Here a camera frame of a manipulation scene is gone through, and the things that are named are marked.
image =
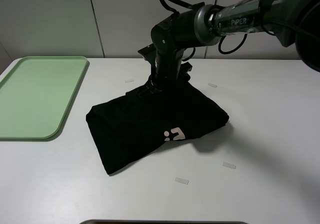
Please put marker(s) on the black short sleeve t-shirt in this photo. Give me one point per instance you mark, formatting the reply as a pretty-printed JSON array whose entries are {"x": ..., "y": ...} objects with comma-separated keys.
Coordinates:
[{"x": 129, "y": 128}]

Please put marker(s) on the white tape strip near centre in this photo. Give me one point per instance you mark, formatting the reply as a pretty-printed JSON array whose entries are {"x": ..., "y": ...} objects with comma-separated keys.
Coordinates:
[{"x": 182, "y": 181}]

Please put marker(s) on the white tape strip far right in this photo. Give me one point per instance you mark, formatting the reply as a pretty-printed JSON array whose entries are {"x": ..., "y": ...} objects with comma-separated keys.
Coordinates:
[{"x": 212, "y": 85}]

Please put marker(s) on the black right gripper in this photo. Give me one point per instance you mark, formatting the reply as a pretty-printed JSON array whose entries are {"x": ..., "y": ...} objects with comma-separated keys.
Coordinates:
[{"x": 167, "y": 70}]

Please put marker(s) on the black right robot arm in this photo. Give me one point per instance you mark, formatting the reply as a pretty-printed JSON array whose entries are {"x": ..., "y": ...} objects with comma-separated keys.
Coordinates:
[{"x": 292, "y": 22}]

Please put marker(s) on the white tape strip near right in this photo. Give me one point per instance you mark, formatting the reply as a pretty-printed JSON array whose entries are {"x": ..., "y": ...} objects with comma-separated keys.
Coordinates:
[{"x": 229, "y": 165}]

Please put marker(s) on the light green plastic tray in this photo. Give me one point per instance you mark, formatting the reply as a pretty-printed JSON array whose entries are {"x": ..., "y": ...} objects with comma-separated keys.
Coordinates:
[{"x": 37, "y": 94}]

